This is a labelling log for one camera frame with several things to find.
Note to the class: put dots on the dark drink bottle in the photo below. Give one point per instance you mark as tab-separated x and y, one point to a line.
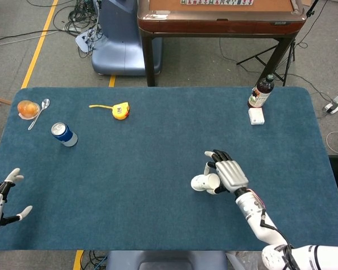
260	94

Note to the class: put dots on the blue table cloth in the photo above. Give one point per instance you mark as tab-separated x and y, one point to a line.
143	168

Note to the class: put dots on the white power strip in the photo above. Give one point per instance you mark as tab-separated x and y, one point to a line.
336	104

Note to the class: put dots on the white floral paper cup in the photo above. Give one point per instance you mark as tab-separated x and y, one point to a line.
204	182

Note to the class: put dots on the small white box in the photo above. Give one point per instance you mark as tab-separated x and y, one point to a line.
256	116

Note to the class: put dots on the silver spoon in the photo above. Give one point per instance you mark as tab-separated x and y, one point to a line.
46	103

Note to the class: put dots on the black tripod stand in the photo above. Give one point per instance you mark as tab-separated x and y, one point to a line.
256	57

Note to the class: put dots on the orange object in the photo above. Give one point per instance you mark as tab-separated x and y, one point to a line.
28	109

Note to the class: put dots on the standing mahjong tile row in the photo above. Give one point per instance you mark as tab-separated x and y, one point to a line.
217	2

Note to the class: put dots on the brown mahjong table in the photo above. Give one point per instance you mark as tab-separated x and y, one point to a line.
214	26

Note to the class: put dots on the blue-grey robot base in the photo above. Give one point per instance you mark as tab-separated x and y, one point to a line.
118	42

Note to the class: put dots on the blue and silver soda can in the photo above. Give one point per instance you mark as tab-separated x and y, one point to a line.
64	135

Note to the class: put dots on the yellow tape measure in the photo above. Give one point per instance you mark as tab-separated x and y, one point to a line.
120	111

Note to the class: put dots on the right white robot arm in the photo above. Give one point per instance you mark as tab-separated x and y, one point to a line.
253	211

